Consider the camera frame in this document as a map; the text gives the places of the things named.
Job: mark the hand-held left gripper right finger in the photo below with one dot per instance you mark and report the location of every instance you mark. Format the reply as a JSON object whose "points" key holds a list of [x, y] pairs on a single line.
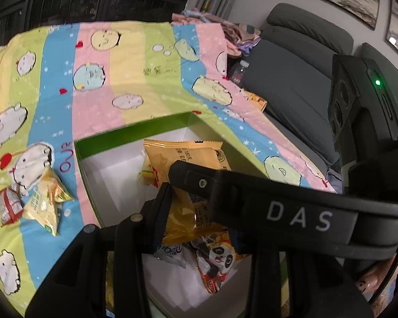
{"points": [[265, 281]]}

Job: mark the striped cartoon printed blanket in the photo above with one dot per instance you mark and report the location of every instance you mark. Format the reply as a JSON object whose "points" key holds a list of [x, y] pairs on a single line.
{"points": [[119, 73]]}

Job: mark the shiny gold snack packet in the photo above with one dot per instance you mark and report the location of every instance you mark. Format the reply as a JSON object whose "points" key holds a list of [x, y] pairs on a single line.
{"points": [[58, 187]]}

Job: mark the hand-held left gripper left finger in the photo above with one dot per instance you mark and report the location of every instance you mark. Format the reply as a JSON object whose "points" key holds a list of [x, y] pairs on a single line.
{"points": [[160, 228]]}

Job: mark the pale gold snack packet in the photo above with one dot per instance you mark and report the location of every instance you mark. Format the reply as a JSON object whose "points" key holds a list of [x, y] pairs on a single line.
{"points": [[43, 212]]}

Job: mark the person's right hand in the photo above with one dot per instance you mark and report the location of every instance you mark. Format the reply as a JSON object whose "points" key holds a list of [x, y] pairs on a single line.
{"points": [[371, 278]]}

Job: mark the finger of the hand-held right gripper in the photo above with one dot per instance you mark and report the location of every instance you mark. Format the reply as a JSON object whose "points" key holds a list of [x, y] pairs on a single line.
{"points": [[202, 182]]}

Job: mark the panda print snack packet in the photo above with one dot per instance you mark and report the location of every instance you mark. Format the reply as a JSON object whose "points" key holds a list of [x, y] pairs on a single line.
{"points": [[215, 258]]}

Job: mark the grey blue cloth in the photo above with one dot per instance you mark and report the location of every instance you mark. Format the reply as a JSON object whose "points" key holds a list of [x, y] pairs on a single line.
{"points": [[333, 179]]}

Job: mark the clear plastic bottle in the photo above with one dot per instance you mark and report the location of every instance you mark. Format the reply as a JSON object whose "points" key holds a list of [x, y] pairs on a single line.
{"points": [[240, 71]]}

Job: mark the red white snack packet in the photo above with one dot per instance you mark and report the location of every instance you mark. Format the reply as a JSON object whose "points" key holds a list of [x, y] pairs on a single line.
{"points": [[10, 205]]}

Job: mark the pile of folded clothes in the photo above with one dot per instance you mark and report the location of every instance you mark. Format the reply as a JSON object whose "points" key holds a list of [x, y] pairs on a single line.
{"points": [[238, 33]]}

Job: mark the white snack packet blue print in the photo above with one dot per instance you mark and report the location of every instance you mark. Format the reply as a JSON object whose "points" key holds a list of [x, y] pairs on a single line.
{"points": [[172, 255]]}

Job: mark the grey sofa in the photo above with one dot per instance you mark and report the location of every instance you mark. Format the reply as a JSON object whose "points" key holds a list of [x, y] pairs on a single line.
{"points": [[285, 82]]}

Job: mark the green cardboard box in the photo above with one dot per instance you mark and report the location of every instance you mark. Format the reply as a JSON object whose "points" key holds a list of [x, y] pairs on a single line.
{"points": [[119, 179]]}

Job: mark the small orange packet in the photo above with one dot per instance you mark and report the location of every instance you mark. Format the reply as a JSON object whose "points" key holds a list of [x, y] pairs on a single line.
{"points": [[256, 101]]}

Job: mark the yellow snack packet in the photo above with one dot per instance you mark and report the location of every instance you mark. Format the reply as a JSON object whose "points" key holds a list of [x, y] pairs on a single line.
{"points": [[185, 155]]}

